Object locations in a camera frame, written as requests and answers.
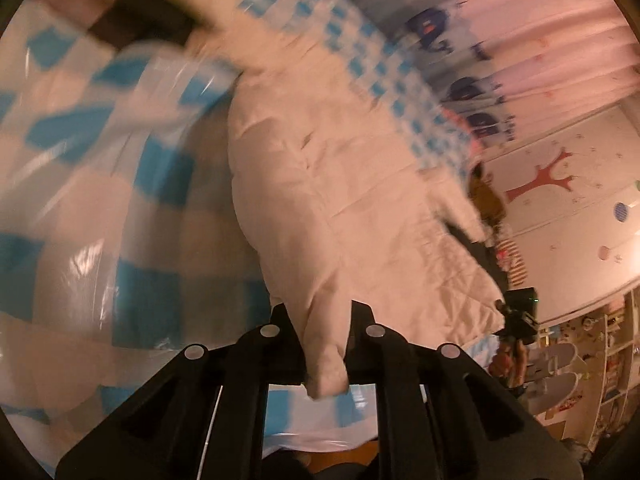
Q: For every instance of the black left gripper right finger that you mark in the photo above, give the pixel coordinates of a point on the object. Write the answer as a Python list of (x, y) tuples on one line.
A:
[(441, 416)]

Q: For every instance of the brown plush toy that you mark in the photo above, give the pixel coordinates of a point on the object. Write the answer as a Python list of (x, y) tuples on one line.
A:
[(487, 202)]

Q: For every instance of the pink brown pillow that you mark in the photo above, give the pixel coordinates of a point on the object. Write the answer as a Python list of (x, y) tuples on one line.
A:
[(120, 23)]

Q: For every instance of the person's right hand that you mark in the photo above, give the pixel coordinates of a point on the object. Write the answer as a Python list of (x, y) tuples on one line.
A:
[(509, 362)]

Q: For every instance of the whale pattern pink curtain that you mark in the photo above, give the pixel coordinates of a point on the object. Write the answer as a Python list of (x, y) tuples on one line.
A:
[(513, 69)]

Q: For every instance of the dark black garment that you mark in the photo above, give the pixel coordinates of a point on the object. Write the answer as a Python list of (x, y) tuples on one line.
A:
[(483, 255)]

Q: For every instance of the white bookshelf with items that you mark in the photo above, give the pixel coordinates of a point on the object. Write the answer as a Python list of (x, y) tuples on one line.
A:
[(605, 370)]

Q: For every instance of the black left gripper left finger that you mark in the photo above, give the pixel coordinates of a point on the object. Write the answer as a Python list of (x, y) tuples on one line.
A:
[(202, 416)]

